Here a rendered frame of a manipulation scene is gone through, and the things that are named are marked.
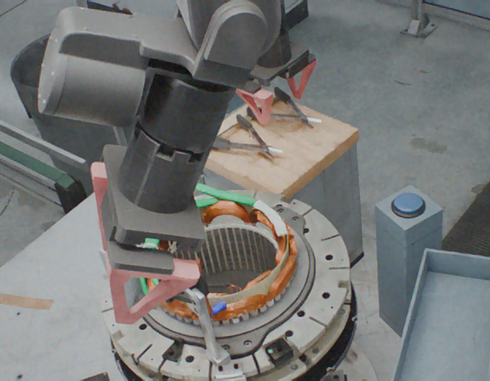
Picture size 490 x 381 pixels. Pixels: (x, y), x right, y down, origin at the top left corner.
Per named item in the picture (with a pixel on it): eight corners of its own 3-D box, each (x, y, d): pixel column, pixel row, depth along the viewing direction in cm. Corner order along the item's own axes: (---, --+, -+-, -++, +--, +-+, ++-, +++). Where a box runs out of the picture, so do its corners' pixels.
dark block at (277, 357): (265, 356, 94) (264, 345, 93) (283, 345, 95) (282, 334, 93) (276, 367, 92) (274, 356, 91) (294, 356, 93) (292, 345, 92)
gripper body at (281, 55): (237, 78, 124) (229, 36, 119) (280, 47, 129) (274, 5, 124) (268, 90, 120) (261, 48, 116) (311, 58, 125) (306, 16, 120)
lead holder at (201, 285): (161, 300, 88) (155, 279, 85) (189, 278, 90) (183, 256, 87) (185, 317, 85) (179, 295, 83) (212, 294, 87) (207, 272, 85)
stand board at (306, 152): (187, 159, 131) (185, 147, 129) (267, 101, 140) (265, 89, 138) (279, 207, 119) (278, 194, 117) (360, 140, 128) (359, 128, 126)
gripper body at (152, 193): (112, 248, 56) (143, 163, 52) (97, 162, 64) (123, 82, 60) (199, 258, 58) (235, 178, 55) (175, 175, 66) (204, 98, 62)
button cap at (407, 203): (406, 218, 114) (406, 213, 113) (388, 204, 117) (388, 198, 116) (428, 206, 115) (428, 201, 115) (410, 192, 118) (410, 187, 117)
